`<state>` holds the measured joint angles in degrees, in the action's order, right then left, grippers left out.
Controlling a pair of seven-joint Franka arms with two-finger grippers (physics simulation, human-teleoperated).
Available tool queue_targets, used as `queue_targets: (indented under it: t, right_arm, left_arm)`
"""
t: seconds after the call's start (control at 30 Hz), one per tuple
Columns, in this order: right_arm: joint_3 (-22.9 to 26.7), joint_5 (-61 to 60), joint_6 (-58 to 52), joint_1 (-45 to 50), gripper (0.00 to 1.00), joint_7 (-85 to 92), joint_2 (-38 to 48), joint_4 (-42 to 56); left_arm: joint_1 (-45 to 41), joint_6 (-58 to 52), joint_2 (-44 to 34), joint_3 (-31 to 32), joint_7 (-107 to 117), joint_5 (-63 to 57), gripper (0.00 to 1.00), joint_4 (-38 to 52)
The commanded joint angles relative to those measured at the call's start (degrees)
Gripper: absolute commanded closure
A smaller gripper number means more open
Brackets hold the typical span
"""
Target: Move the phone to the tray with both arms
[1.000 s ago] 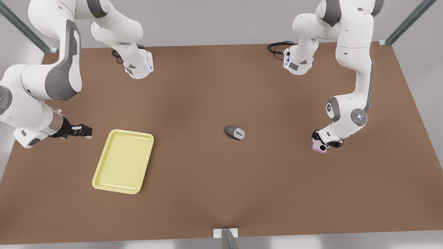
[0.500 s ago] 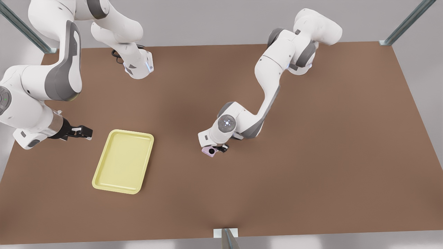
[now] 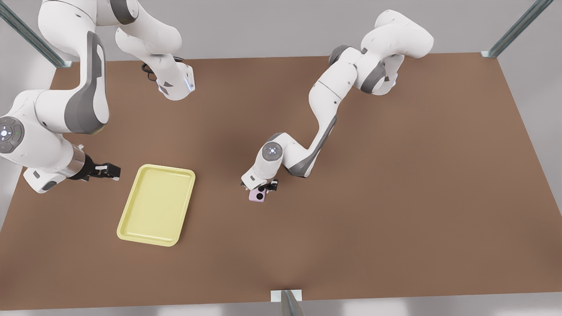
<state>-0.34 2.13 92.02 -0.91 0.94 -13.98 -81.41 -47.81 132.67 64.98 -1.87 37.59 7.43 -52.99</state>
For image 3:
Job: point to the yellow rectangular tray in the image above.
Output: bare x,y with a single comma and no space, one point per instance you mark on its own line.
157,205

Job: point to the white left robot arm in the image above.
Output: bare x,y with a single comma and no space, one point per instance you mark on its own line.
325,98

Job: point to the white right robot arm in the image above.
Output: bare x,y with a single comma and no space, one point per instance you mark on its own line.
88,101

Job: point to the silver frame post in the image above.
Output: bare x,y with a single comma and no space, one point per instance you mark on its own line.
35,37
289,303
516,28

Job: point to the pink phone with black lenses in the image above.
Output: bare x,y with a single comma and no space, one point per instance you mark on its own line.
255,196

